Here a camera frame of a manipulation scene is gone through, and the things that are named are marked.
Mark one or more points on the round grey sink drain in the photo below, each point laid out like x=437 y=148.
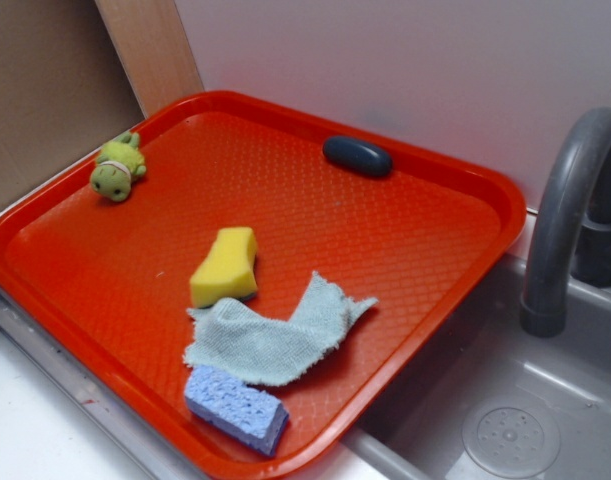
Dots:
x=511 y=437

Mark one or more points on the wooden plank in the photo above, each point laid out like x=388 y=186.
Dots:
x=154 y=50

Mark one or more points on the grey plastic sink basin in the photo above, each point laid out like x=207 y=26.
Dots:
x=413 y=429

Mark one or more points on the brown cardboard panel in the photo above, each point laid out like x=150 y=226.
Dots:
x=63 y=91

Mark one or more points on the blue cellulose sponge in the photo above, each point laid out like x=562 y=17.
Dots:
x=253 y=417

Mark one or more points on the grey plastic faucet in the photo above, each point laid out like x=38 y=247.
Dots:
x=572 y=233

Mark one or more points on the green plush turtle toy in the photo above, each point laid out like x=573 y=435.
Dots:
x=119 y=164

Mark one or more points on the dark grey oval soap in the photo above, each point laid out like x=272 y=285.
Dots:
x=357 y=155

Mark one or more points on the light blue cloth rag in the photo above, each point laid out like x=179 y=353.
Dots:
x=262 y=351

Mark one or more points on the red plastic tray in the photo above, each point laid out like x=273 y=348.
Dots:
x=110 y=281

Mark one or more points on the yellow sponge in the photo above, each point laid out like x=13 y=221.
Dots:
x=227 y=271

